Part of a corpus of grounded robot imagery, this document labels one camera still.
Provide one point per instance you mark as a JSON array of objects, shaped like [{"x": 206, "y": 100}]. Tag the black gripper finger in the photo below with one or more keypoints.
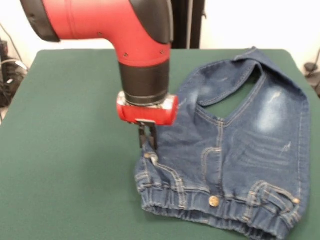
[
  {"x": 142, "y": 136},
  {"x": 153, "y": 138}
]

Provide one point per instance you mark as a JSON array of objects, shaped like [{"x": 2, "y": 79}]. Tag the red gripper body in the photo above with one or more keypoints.
[{"x": 147, "y": 115}]

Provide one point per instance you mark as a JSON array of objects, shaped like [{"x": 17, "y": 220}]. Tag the blue denim jeans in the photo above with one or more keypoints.
[{"x": 237, "y": 162}]

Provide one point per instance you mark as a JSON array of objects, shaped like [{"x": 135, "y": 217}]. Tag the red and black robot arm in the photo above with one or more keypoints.
[{"x": 100, "y": 20}]

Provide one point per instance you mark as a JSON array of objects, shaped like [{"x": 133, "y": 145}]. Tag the dark green table cloth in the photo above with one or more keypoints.
[{"x": 62, "y": 150}]

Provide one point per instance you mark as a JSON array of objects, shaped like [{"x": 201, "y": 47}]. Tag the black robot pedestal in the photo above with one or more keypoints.
[{"x": 186, "y": 25}]

